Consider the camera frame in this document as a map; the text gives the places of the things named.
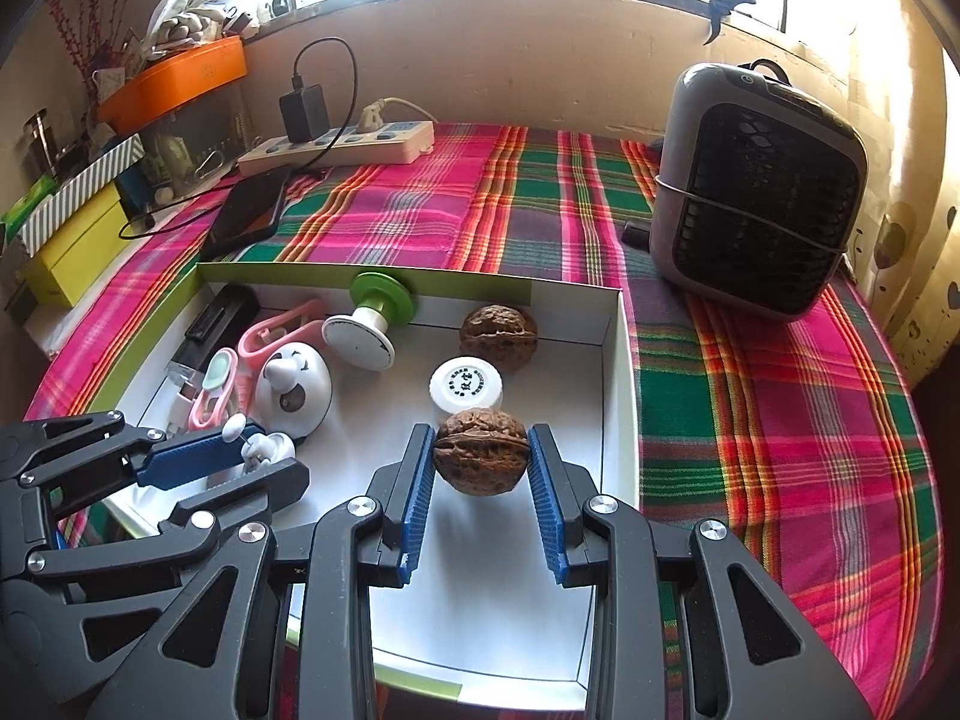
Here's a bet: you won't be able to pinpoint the pink clip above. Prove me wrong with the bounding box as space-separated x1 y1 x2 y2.
238 298 325 376

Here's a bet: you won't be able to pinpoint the green and white spool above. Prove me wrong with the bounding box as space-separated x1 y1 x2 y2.
322 270 415 372

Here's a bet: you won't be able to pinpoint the small white round cap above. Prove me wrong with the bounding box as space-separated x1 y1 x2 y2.
429 356 505 421

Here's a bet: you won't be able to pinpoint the white power strip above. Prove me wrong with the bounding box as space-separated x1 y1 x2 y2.
237 118 436 179

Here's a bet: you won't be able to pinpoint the grey space heater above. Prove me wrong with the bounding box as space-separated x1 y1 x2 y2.
649 60 869 325

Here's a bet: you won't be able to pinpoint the small white knob figure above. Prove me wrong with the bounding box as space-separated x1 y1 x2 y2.
221 416 297 477

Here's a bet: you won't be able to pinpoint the brown walnut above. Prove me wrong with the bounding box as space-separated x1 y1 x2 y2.
433 409 530 497
459 304 539 374

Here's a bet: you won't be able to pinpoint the black charger adapter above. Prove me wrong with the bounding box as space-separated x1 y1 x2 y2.
279 84 331 145

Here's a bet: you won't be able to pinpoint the clear plastic container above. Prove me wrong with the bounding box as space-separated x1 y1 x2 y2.
139 86 248 192

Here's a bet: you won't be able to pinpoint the orange box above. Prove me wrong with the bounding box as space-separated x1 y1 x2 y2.
97 35 248 134

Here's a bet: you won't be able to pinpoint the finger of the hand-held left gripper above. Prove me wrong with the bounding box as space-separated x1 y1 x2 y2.
0 411 247 522
0 457 311 698

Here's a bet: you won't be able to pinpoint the white panda ball toy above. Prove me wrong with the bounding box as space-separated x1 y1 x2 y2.
255 341 333 443

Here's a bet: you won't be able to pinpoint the white plastic bags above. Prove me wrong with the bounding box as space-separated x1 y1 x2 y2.
141 0 260 61

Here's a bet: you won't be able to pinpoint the plaid tablecloth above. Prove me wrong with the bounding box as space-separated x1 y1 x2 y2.
22 120 942 720

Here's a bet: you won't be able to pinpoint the cream curtain with hearts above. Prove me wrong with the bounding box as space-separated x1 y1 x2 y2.
840 0 960 391

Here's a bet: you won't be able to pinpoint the black flashlight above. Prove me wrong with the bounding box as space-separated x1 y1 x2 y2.
165 285 260 391

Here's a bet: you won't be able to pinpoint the white plug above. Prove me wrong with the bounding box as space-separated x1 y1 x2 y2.
360 97 436 132

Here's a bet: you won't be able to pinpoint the thin black cable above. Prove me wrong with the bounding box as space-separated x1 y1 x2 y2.
118 187 226 241

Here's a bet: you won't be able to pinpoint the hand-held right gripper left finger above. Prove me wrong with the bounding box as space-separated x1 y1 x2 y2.
90 424 437 720

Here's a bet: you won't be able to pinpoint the red flower branches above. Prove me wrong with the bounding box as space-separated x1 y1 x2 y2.
45 0 113 106

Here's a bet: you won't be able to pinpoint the green tissue pack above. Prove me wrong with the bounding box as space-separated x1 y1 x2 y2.
0 172 59 241

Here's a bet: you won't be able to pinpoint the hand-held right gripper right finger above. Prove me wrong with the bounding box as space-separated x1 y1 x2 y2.
527 424 875 720

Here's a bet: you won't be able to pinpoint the green cardboard box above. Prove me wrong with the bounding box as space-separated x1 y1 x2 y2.
97 259 640 713

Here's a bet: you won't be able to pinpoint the yellow box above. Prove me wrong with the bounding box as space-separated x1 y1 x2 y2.
22 184 128 308

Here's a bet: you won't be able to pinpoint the grey striped box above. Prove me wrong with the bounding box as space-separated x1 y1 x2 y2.
15 133 147 256

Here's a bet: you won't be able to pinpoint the black charging cable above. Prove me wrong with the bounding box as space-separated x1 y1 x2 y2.
291 37 359 175

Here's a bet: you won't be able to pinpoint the black smartphone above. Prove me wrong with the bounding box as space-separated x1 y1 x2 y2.
199 165 293 262

